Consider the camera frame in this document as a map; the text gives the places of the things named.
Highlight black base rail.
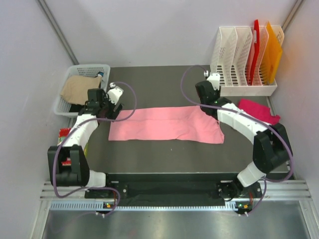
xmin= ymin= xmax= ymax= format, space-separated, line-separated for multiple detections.
xmin=84 ymin=172 xmax=265 ymax=207

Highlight purple cable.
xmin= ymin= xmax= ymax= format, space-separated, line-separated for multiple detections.
xmin=180 ymin=65 xmax=295 ymax=183
xmin=53 ymin=81 xmax=138 ymax=199

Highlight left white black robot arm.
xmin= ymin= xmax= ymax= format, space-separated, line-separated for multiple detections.
xmin=47 ymin=86 xmax=124 ymax=198

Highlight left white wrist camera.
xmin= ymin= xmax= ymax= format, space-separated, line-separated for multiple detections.
xmin=107 ymin=83 xmax=124 ymax=105

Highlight white plastic laundry basket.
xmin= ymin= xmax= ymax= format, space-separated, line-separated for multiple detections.
xmin=53 ymin=64 xmax=111 ymax=118

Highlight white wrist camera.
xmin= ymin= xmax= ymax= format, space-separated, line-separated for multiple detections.
xmin=107 ymin=83 xmax=124 ymax=105
xmin=204 ymin=70 xmax=220 ymax=91

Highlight white mesh file organizer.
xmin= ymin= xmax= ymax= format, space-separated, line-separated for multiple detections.
xmin=210 ymin=26 xmax=277 ymax=97

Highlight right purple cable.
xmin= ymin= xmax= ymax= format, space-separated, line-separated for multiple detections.
xmin=180 ymin=65 xmax=295 ymax=183

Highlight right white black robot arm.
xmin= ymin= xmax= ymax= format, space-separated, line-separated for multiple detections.
xmin=195 ymin=80 xmax=293 ymax=197

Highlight red colourful book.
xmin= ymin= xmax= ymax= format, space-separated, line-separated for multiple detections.
xmin=57 ymin=127 xmax=71 ymax=145

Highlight folded magenta t shirt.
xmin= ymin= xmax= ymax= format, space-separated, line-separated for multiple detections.
xmin=238 ymin=99 xmax=281 ymax=125

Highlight beige folded t shirt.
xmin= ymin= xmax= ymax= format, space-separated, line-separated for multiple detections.
xmin=59 ymin=75 xmax=103 ymax=105

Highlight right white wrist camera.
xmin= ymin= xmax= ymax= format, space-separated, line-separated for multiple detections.
xmin=204 ymin=70 xmax=220 ymax=91

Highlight light pink t shirt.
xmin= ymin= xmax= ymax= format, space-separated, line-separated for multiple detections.
xmin=108 ymin=106 xmax=224 ymax=144

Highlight orange plastic folder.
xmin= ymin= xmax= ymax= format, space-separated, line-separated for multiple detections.
xmin=260 ymin=21 xmax=283 ymax=85

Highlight dark clothes in basket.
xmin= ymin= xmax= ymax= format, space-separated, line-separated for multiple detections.
xmin=69 ymin=71 xmax=108 ymax=113

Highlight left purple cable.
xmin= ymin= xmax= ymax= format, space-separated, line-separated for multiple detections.
xmin=53 ymin=81 xmax=138 ymax=199

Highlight red plastic folder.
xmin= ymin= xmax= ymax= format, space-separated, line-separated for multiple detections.
xmin=250 ymin=19 xmax=260 ymax=85

